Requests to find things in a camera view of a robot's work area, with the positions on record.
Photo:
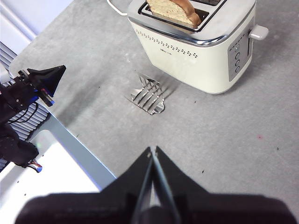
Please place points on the grey toaster lever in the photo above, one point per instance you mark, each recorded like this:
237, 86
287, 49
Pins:
259, 32

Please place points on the shiny metal toast rack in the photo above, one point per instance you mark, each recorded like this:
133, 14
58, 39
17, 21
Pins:
149, 98

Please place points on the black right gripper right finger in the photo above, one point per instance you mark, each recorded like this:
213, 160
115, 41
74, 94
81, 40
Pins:
210, 210

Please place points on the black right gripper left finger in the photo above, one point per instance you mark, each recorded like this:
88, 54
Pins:
98, 207

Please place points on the brown bread slice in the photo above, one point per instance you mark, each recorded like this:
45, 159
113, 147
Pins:
172, 11

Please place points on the cream two-slot toaster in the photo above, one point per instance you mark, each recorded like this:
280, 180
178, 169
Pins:
194, 67

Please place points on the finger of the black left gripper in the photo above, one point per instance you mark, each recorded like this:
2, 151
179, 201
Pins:
51, 84
44, 72

